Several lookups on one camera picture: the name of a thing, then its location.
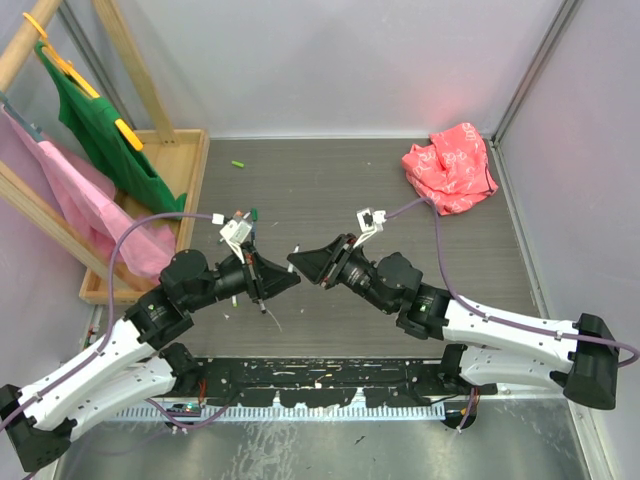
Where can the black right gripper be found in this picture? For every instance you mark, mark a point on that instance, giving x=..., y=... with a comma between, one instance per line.
x=325, y=265

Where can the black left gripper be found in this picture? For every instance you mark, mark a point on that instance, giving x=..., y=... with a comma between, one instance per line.
x=263, y=277

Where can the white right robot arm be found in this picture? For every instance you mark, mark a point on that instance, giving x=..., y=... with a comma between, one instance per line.
x=486, y=346

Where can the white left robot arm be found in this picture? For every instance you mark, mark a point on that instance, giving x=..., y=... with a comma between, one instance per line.
x=140, y=357

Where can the white pen with black end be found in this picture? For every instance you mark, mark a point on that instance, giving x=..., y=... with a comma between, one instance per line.
x=262, y=306

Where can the wooden rack base tray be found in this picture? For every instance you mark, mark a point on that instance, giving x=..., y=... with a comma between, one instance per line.
x=179, y=167

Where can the coral patterned cloth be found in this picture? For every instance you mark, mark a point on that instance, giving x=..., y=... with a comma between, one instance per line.
x=452, y=170

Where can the pink cloth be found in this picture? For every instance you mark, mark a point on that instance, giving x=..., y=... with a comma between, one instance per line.
x=86, y=198

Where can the yellow clothes hanger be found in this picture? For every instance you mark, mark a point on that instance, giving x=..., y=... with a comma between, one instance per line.
x=67, y=68

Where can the green cloth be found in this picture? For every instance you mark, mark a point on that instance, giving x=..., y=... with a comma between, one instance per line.
x=92, y=123

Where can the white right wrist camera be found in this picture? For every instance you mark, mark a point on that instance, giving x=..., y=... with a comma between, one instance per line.
x=371, y=223

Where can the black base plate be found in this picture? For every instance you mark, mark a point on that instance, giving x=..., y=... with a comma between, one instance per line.
x=314, y=382

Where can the grey slotted cable duct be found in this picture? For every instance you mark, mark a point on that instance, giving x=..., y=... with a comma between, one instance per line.
x=300, y=413

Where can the wooden rack frame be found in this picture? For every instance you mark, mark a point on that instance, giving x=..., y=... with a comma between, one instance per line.
x=46, y=216

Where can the aluminium frame post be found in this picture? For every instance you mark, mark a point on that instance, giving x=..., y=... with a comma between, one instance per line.
x=549, y=42

